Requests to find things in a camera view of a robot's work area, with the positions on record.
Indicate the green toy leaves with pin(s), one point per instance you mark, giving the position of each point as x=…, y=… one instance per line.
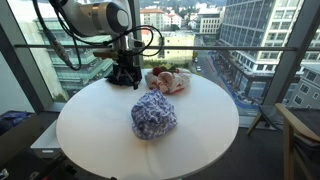
x=169, y=69

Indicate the blue fabric in box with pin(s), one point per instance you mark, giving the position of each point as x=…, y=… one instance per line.
x=11, y=119

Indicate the black chair cushion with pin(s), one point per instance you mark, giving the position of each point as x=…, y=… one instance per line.
x=308, y=121

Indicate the red toy strawberry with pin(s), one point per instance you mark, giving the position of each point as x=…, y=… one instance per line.
x=156, y=71

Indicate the wooden camera mount block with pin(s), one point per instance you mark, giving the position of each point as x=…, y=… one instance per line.
x=105, y=54

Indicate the brown cardboard box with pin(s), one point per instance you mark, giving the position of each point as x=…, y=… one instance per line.
x=16, y=140

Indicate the white cloth with red print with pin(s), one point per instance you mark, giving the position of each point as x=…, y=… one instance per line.
x=170, y=81

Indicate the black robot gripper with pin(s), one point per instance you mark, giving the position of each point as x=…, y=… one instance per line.
x=127, y=72

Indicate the purple checkered floral shirt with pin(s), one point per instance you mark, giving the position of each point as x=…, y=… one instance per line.
x=153, y=115

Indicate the wooden chair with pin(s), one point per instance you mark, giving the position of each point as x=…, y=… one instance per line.
x=293, y=133

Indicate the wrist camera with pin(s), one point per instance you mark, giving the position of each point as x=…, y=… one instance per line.
x=136, y=42

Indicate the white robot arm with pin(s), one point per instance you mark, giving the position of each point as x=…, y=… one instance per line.
x=96, y=16

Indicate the white plastic storage bin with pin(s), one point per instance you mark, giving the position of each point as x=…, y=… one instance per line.
x=46, y=141

